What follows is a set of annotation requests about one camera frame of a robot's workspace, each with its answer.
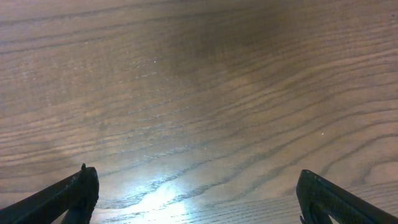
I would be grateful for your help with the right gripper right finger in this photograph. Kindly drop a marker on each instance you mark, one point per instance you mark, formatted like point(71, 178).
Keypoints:
point(323, 202)

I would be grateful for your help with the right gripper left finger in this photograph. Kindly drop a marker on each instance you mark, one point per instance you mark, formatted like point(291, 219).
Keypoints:
point(74, 197)

